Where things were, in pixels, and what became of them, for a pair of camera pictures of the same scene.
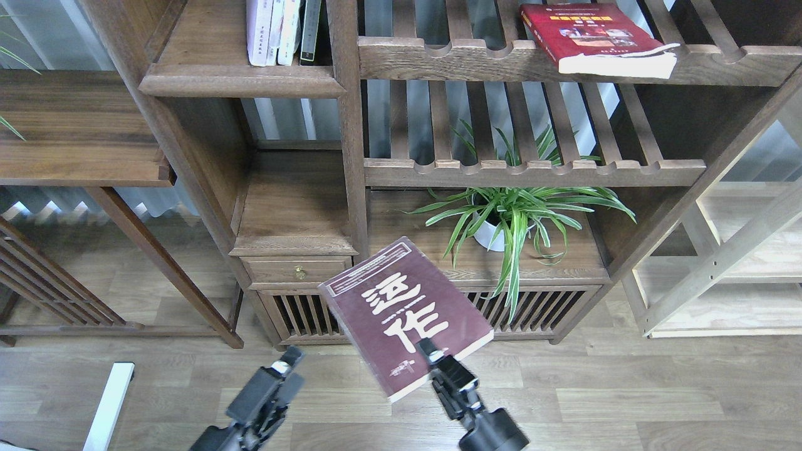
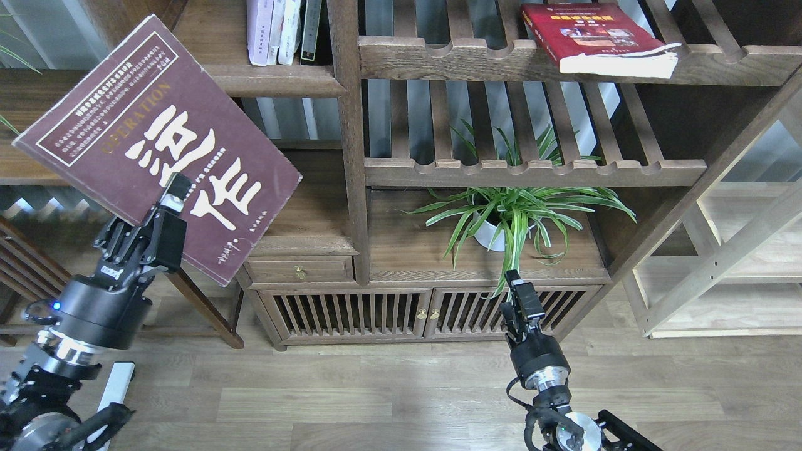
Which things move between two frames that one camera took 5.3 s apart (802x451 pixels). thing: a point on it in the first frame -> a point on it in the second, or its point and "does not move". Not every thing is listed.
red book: [589, 39] does not move
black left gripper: [258, 413] -> [108, 309]
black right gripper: [492, 430] -> [540, 358]
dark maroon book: [389, 300] -> [149, 110]
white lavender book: [259, 20] does not move
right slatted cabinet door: [543, 312] does not move
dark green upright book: [311, 17] does not move
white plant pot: [490, 236] does not move
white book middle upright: [291, 32] does not move
